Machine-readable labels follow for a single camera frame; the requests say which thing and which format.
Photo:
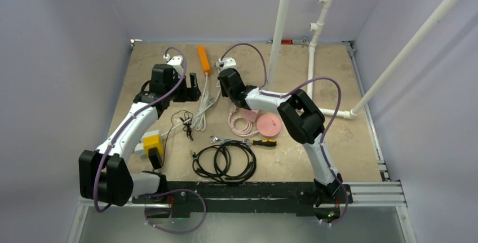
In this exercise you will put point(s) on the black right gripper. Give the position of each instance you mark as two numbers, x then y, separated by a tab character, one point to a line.
225	80

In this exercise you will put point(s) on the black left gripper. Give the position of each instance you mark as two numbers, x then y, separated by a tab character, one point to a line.
189	94

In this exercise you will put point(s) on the orange power strip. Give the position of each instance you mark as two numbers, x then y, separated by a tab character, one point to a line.
204	60

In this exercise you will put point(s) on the yellow cube power socket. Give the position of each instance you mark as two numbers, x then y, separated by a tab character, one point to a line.
152	141

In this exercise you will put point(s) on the black power adapter brick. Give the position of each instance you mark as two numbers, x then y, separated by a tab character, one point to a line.
155	158

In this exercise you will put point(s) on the white power strip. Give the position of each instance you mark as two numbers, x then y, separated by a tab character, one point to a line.
139	150

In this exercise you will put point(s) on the pink cube power socket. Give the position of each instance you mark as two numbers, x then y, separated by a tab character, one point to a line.
249	115

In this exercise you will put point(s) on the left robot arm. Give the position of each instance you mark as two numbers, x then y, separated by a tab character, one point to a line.
103	172

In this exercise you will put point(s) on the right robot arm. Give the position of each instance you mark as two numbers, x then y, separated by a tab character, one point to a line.
302	118

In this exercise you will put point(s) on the silver open end wrench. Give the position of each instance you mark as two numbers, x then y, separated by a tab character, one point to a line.
215	139

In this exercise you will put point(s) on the red clamp at table edge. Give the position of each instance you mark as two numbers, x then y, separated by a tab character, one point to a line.
287	42

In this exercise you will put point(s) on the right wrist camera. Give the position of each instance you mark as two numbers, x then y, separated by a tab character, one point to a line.
226	63

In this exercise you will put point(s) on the yellow black handled screwdriver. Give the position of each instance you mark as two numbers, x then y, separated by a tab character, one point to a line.
264	142

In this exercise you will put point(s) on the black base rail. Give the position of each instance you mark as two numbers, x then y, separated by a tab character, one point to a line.
304	199

